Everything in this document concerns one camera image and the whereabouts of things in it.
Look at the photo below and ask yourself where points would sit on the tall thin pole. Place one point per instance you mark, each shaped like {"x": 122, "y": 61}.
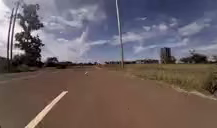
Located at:
{"x": 120, "y": 33}

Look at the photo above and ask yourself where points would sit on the row of low buildings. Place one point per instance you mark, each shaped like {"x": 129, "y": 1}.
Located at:
{"x": 142, "y": 61}

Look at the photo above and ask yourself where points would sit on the small dark tree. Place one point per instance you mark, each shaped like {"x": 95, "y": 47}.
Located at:
{"x": 52, "y": 61}

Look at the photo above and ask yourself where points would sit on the tall grey building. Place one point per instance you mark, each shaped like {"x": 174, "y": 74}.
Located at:
{"x": 165, "y": 55}

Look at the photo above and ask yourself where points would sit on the tall dark tree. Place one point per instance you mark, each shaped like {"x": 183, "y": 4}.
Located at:
{"x": 29, "y": 43}

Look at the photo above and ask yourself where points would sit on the clump of trees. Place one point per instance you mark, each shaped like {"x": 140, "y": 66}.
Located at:
{"x": 196, "y": 58}

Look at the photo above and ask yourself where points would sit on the leaning thin pole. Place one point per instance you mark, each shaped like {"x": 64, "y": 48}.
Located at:
{"x": 10, "y": 40}
{"x": 14, "y": 30}

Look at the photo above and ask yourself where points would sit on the dark bushes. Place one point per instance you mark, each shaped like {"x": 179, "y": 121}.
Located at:
{"x": 2, "y": 65}

